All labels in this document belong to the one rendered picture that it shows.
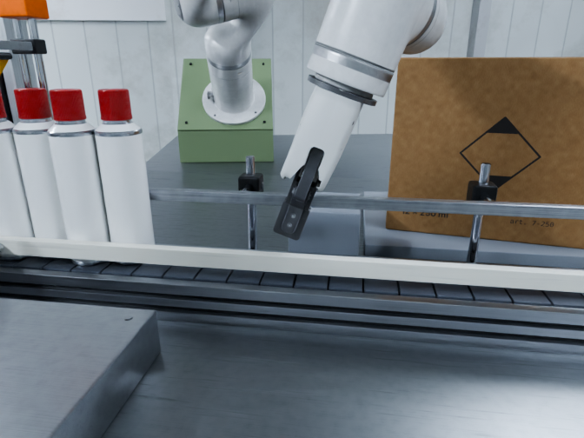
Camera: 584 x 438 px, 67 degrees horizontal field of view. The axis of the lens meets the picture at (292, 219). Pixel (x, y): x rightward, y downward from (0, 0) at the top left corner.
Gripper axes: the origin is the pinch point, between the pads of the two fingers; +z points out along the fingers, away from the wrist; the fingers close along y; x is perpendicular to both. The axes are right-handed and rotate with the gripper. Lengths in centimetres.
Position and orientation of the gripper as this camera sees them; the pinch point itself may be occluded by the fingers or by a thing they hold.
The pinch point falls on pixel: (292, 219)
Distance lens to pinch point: 50.3
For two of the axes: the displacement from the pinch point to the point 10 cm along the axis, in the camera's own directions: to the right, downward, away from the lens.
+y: -1.5, 3.3, -9.3
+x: 9.3, 3.7, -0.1
